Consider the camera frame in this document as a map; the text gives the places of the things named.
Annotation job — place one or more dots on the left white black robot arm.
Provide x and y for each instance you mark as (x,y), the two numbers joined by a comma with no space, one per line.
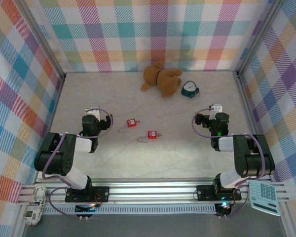
(82,144)

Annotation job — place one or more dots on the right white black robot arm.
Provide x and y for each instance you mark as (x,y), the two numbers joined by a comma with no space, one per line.
(225,144)

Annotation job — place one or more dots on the teal alarm clock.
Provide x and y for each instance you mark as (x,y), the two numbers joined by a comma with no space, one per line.
(189,88)

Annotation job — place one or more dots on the brown teddy bear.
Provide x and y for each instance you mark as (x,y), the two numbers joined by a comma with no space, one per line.
(162,79)

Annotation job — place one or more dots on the circuit board with LED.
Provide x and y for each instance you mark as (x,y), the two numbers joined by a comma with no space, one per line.
(224,208)
(86,209)

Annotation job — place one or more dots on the light blue calculator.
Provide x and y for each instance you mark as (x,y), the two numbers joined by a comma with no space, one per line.
(265,200)

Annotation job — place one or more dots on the aluminium side rail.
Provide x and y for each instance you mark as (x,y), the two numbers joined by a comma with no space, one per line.
(246,103)

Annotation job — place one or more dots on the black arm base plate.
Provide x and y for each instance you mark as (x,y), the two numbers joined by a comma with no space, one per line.
(103,193)
(204,192)

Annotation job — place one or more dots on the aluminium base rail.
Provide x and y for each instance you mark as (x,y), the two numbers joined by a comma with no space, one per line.
(150,191)

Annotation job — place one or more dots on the aluminium corner post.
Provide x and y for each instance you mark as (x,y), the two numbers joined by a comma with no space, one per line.
(260,37)
(43,42)

